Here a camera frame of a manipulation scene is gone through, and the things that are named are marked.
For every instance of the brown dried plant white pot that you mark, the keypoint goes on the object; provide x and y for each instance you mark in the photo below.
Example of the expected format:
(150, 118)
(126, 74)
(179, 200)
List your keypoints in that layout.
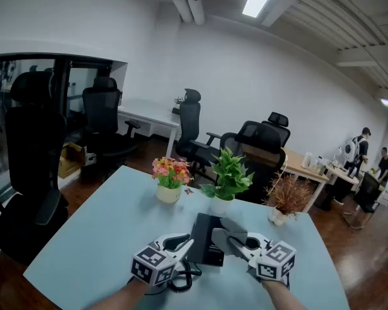
(287, 195)

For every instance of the black cantilever visitor chair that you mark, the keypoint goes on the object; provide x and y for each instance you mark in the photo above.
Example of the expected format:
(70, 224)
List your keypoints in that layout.
(367, 189)

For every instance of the grey cloth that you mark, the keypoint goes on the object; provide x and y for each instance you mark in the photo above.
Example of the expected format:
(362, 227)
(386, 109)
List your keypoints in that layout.
(229, 232)

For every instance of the white ceiling pipes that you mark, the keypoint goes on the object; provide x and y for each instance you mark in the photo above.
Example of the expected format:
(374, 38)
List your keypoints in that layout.
(189, 2)

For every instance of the person's left forearm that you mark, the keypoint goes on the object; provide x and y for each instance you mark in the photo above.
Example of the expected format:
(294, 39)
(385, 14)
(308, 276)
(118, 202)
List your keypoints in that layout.
(126, 297)

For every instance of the white kettle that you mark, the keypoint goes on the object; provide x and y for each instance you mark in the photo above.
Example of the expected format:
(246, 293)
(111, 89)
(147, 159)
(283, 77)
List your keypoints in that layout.
(307, 160)

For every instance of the black desk telephone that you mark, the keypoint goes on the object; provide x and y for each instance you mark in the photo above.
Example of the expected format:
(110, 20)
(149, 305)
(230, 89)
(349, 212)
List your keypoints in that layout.
(202, 237)

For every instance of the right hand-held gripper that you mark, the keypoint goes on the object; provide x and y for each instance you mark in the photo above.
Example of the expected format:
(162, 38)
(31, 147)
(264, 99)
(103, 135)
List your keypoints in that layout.
(275, 263)

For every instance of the round wooden table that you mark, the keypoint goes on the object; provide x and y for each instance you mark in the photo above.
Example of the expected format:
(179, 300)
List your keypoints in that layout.
(341, 174)

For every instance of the person's right forearm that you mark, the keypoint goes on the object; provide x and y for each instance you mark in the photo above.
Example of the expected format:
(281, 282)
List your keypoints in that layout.
(283, 297)

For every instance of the clear bottle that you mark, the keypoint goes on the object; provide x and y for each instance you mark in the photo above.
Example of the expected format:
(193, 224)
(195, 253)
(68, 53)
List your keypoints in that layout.
(319, 168)

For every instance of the black framed glass partition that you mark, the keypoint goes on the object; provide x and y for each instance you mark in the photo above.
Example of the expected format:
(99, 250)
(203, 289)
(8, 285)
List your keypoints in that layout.
(63, 86)

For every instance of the pink flowers in cream pot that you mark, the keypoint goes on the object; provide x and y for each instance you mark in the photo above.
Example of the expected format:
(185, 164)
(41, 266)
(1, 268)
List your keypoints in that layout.
(171, 173)

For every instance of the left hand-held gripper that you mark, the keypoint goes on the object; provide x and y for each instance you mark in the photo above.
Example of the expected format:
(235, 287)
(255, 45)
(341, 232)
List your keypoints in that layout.
(153, 271)

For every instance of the white round backpack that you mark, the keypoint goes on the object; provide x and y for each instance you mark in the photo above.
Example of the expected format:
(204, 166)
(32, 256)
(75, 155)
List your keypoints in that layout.
(351, 148)

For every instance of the cardboard box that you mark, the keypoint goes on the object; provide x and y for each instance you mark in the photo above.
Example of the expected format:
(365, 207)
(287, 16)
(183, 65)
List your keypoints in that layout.
(69, 160)

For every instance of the small potted plant black pot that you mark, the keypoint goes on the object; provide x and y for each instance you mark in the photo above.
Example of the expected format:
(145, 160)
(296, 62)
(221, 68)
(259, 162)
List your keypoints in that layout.
(178, 107)

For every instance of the black mesh office chair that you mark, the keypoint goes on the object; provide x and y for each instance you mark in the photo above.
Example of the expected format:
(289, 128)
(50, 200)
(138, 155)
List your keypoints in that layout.
(101, 115)
(189, 124)
(278, 119)
(262, 140)

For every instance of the wooden desk with white legs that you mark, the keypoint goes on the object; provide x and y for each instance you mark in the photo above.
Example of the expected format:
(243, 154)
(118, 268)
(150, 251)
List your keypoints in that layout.
(297, 166)

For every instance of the green leafy plant white pot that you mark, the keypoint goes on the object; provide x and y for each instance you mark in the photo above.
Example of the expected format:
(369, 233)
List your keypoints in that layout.
(229, 176)

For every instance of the large black padded office chair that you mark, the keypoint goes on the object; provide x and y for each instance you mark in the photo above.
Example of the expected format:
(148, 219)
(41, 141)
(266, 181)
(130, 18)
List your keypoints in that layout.
(32, 147)

